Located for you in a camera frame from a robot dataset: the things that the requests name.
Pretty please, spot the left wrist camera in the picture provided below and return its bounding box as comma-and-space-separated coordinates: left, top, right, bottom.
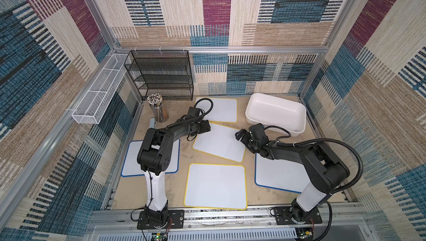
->
186, 107, 201, 119

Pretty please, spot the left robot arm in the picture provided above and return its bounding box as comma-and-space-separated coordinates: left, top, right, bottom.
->
136, 117, 211, 227

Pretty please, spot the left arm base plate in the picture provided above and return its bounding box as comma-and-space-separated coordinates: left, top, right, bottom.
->
137, 209, 185, 230

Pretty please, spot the yellow whiteboard back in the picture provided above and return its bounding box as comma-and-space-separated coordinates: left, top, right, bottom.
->
204, 98, 237, 123

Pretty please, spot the blue whiteboard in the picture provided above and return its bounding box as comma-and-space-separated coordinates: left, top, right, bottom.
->
121, 140, 180, 177
255, 154, 310, 193

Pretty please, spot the white storage box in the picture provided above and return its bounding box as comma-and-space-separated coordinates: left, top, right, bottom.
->
245, 93, 306, 136

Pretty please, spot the aluminium front rail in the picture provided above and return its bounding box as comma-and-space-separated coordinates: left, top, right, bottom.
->
83, 203, 379, 241

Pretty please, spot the white wire basket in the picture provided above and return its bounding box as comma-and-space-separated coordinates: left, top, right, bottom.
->
72, 54, 127, 124

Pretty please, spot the yellow whiteboard front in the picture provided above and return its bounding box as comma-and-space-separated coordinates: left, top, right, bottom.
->
184, 163, 248, 211

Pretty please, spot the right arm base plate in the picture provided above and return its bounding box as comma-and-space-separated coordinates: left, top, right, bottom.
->
270, 206, 323, 225

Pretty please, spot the yellow whiteboard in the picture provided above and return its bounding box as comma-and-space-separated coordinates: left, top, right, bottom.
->
184, 163, 248, 211
204, 98, 237, 123
193, 122, 246, 163

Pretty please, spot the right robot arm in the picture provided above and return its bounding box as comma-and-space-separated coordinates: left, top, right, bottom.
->
235, 123, 350, 224

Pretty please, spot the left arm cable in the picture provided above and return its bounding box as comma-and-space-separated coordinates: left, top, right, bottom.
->
194, 97, 214, 118

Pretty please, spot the pencil cup holder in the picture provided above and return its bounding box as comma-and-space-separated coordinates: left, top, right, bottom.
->
146, 93, 169, 123

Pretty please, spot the black mesh shelf rack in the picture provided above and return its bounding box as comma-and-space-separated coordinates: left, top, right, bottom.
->
124, 50, 194, 100

